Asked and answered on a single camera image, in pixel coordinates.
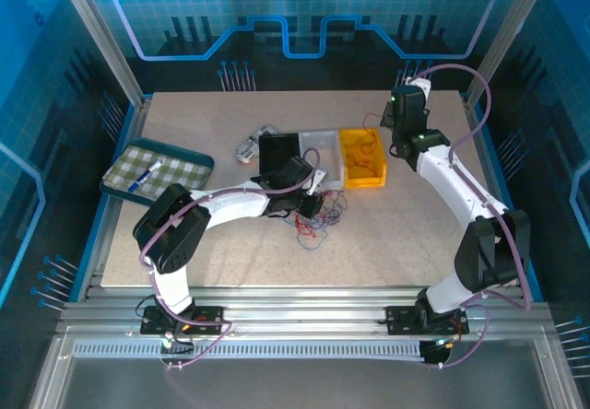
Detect thin red cable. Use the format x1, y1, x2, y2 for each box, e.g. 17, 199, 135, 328
361, 112, 386, 181
294, 190, 336, 240

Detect black plastic bin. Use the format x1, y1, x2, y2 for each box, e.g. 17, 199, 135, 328
257, 132, 305, 184

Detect crumpled white printed packet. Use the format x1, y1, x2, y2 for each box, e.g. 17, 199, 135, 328
235, 124, 280, 167

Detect yellow plastic bin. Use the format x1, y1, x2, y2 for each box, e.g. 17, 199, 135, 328
338, 126, 388, 190

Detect white plastic bin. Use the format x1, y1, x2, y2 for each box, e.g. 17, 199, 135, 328
297, 128, 346, 189

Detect teal plastic tray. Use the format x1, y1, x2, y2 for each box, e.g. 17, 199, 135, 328
100, 137, 216, 207

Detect green white checked cloth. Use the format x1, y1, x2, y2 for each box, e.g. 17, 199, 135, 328
104, 145, 204, 198

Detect blue white marker pen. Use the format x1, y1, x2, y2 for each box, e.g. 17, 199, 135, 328
127, 159, 163, 193

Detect grey metal front panel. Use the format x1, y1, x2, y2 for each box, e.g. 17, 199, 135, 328
27, 325, 586, 409

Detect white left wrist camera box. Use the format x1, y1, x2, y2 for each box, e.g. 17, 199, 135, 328
304, 167, 329, 197

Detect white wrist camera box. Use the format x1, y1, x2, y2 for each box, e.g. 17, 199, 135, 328
304, 167, 329, 197
404, 76, 434, 102

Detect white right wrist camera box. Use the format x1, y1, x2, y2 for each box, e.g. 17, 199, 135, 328
404, 76, 434, 102

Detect blue aluminium table side rail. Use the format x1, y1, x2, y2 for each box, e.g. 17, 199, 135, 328
76, 95, 153, 302
462, 95, 541, 302

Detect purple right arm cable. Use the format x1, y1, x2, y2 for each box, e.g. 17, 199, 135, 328
414, 63, 531, 371

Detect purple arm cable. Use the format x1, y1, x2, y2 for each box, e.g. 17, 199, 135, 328
414, 63, 531, 371
139, 147, 323, 372

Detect aluminium front rail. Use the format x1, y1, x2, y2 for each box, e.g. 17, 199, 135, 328
59, 286, 554, 336

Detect aluminium frame post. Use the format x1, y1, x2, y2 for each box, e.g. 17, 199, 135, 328
51, 0, 153, 109
462, 0, 557, 110

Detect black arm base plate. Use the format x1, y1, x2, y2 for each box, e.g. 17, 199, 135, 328
385, 305, 470, 336
140, 305, 226, 336

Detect slotted grey cable duct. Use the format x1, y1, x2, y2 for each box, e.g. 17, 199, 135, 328
71, 339, 428, 360

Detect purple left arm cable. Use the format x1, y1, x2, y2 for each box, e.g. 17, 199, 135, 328
139, 147, 323, 372

